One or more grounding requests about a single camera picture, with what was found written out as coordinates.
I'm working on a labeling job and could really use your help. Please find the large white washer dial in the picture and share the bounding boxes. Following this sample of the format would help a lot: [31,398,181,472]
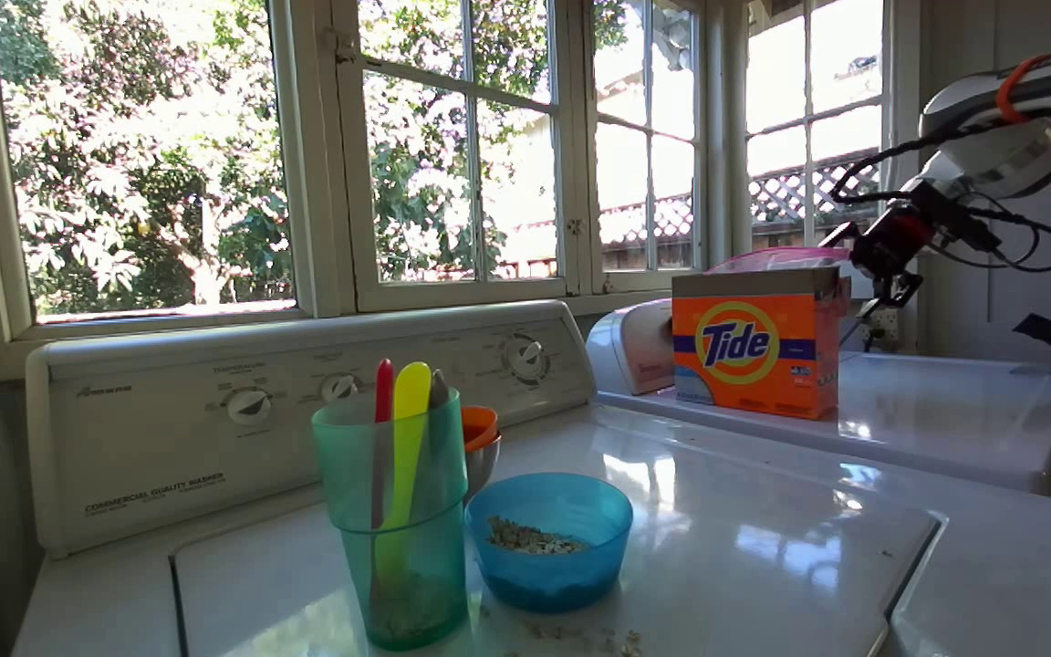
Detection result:
[498,332,554,387]

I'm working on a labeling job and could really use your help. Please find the white dryer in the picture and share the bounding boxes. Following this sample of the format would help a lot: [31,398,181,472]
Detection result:
[579,295,1051,495]

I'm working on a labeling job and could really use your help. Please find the white washer control knob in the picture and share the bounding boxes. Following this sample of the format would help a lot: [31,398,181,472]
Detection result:
[224,383,276,427]
[318,374,363,407]

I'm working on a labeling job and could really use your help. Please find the orange cable strap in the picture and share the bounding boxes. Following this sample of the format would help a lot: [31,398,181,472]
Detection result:
[990,52,1051,129]

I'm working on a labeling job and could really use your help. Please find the white wall outlet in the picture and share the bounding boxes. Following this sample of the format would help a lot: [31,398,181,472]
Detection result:
[849,304,910,359]

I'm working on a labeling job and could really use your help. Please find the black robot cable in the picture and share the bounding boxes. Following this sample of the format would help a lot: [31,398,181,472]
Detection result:
[824,107,1051,279]

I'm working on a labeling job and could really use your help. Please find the white box on sill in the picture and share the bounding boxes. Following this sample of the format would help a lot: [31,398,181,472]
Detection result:
[845,259,883,306]

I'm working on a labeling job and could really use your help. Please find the white washing machine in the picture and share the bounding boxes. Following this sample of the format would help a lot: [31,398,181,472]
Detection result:
[11,301,1051,657]

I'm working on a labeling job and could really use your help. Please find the yellow-green plastic utensil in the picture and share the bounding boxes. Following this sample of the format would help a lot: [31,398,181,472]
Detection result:
[377,359,442,590]

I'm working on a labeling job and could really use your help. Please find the cream wooden window frame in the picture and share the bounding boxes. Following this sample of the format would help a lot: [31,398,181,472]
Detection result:
[0,0,922,359]

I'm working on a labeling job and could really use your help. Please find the grey plastic utensil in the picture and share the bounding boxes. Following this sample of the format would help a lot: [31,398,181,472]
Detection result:
[423,364,457,521]

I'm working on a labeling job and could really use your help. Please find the orange Tide detergent box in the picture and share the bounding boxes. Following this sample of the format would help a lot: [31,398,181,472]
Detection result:
[669,262,857,422]

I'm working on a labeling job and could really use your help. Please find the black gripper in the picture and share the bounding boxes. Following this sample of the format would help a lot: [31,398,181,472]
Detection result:
[821,196,956,309]

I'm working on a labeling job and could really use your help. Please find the blue plastic bowl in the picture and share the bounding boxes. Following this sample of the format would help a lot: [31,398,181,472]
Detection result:
[467,472,640,615]

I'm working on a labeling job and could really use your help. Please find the green translucent plastic cup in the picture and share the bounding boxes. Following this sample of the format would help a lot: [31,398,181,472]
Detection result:
[310,383,474,649]

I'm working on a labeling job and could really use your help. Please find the orange-rimmed metal cup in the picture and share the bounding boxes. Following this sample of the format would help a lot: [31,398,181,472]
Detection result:
[463,400,506,495]

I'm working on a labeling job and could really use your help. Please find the red plastic utensil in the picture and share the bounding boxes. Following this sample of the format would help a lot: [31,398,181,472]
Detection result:
[371,354,400,526]

